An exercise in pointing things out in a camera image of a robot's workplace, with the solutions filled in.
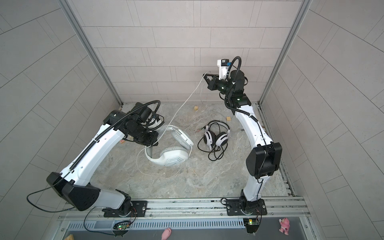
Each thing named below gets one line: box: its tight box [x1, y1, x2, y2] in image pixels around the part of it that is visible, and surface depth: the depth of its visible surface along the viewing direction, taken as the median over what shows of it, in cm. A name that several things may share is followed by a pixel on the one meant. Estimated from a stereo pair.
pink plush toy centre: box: [161, 227, 172, 240], surface depth 65 cm
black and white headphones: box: [195, 120, 231, 162], surface depth 92 cm
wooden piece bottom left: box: [64, 234, 75, 240], surface depth 64 cm
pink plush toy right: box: [278, 217, 290, 235], surface depth 67 cm
